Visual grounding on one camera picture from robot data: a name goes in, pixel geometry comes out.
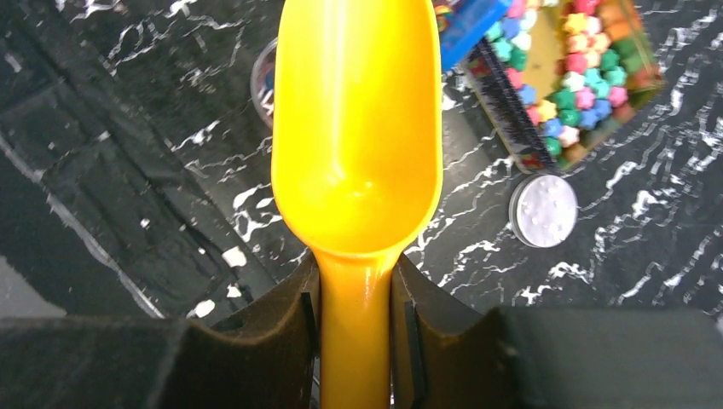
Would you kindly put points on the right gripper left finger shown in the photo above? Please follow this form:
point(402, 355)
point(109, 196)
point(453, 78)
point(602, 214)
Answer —
point(259, 357)

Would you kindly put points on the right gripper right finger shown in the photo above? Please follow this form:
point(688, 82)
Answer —
point(447, 355)

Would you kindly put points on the orange plastic scoop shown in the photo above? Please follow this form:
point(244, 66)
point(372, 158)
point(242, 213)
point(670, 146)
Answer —
point(356, 167)

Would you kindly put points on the clear round plastic jar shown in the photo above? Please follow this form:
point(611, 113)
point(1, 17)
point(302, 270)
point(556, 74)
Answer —
point(262, 83)

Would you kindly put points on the square tin of star candies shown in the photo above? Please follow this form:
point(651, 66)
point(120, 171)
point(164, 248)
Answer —
point(557, 78)

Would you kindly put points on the blue plastic candy bin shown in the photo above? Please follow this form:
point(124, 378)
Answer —
point(463, 24)

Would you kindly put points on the white round jar lid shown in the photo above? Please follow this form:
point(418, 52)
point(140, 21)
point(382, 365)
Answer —
point(543, 211)

